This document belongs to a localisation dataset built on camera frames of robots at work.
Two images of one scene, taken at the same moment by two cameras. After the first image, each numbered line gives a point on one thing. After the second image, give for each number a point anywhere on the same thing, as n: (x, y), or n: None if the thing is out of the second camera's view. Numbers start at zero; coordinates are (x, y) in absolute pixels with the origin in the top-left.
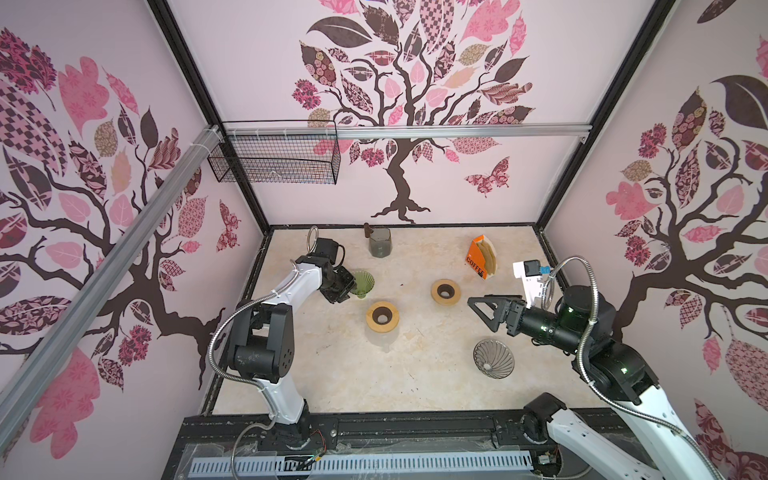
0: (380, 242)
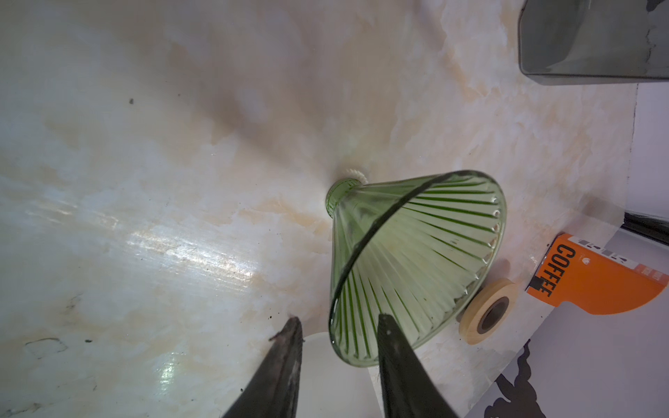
0: (588, 41)
